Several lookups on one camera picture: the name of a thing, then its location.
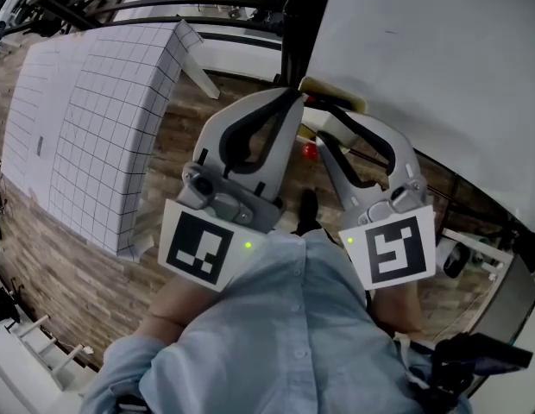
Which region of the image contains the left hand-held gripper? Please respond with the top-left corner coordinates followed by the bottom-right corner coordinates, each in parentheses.
top-left (157, 86), bottom-right (305, 293)

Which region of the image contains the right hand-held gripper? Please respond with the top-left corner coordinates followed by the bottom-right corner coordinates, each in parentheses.
top-left (314, 103), bottom-right (437, 292)

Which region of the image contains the cream plastic box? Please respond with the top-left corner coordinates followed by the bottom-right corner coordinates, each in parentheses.
top-left (297, 76), bottom-right (368, 157)

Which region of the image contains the person's right forearm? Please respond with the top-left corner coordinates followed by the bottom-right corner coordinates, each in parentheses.
top-left (370, 285), bottom-right (424, 336)

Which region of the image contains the person's left forearm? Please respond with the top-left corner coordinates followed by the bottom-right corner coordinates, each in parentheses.
top-left (135, 269), bottom-right (228, 344)

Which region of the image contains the whiteboard on black stand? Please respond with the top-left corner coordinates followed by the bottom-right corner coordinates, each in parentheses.
top-left (274, 0), bottom-right (535, 284)

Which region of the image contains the person's black shoe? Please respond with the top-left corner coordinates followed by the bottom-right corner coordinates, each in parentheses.
top-left (295, 187), bottom-right (320, 237)

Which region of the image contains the white table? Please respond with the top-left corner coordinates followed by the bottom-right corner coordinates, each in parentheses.
top-left (131, 53), bottom-right (221, 258)

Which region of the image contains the white shelf unit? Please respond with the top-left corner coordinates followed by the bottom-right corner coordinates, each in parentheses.
top-left (439, 227), bottom-right (514, 284)

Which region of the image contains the white black headset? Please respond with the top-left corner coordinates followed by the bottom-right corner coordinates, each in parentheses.
top-left (435, 238), bottom-right (471, 279)

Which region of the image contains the white grid tablecloth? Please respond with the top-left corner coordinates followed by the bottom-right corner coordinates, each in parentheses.
top-left (0, 19), bottom-right (205, 262)

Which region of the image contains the black metal railing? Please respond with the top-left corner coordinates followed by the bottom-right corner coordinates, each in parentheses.
top-left (25, 0), bottom-right (337, 66)

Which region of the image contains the gray cabinet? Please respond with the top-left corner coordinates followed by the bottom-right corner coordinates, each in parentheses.
top-left (482, 256), bottom-right (535, 344)

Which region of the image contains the person's light blue shirt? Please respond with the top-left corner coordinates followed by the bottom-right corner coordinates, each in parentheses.
top-left (79, 229), bottom-right (474, 414)

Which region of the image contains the black harness device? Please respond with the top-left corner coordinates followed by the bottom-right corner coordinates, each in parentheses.
top-left (422, 332), bottom-right (534, 414)

